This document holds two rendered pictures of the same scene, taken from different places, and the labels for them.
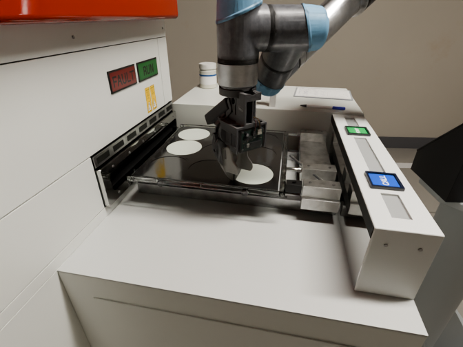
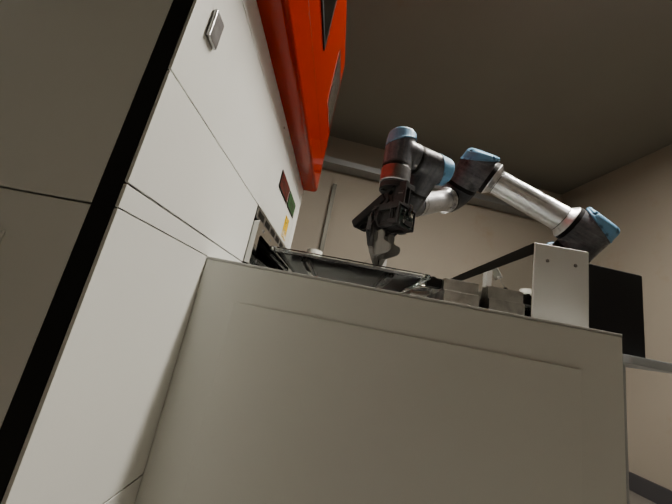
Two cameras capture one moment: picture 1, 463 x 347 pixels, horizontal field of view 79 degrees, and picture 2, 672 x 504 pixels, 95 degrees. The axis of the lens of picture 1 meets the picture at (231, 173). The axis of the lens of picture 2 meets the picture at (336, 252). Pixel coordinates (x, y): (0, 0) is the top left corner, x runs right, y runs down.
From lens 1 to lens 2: 54 cm
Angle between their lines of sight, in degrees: 44
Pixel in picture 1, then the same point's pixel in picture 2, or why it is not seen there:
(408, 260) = (569, 278)
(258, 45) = (414, 159)
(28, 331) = (167, 279)
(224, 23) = (396, 140)
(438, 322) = not seen: outside the picture
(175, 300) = (350, 300)
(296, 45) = (436, 170)
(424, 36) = not seen: hidden behind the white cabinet
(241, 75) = (403, 170)
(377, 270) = (547, 292)
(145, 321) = (294, 343)
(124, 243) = not seen: hidden behind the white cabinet
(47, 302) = (187, 277)
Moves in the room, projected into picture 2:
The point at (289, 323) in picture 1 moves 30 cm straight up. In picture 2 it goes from (482, 328) to (496, 148)
